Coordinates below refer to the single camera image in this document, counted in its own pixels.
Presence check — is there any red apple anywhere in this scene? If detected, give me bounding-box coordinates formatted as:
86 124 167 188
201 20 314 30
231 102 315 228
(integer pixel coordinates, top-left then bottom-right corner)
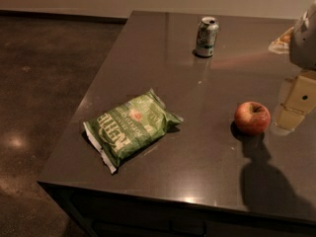
234 102 271 136

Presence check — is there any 7up soda can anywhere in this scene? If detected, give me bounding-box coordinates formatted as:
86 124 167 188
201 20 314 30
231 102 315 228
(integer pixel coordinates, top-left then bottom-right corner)
195 17 219 57

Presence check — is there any clear plastic snack wrapper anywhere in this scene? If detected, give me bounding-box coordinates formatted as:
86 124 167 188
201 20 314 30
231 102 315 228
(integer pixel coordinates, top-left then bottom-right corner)
268 27 294 54

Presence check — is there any green jalapeno chip bag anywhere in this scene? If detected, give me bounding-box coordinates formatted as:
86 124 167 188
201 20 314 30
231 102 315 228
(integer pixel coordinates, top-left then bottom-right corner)
83 89 183 174

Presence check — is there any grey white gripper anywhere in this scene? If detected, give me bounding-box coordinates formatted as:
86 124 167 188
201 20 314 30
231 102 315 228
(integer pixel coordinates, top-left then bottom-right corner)
274 1 316 131

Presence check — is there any dark table cabinet base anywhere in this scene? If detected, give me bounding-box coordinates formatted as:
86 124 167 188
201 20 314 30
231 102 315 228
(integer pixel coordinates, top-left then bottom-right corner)
39 181 316 237

